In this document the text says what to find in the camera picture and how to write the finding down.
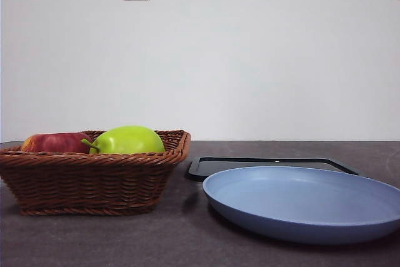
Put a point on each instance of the red apple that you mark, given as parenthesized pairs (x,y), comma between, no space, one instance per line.
(53,143)

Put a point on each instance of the blue plate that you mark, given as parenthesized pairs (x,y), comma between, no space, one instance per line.
(297,204)

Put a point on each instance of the brown wicker basket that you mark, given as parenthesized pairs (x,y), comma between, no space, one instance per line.
(93,182)

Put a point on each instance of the green apple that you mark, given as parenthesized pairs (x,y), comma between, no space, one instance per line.
(131,140)

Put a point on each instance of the black flat tray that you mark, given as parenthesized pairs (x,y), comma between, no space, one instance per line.
(193,173)

